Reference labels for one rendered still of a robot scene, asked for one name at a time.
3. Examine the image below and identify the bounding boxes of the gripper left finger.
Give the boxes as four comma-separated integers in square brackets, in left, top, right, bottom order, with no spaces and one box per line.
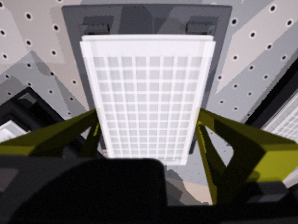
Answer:
[0,108,102,158]

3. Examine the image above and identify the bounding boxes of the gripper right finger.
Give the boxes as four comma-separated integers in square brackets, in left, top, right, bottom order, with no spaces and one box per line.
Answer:
[195,107,298,204]

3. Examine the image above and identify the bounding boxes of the white well plate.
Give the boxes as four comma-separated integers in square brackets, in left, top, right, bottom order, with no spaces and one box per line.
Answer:
[0,120,31,142]
[260,88,298,143]
[80,34,216,165]

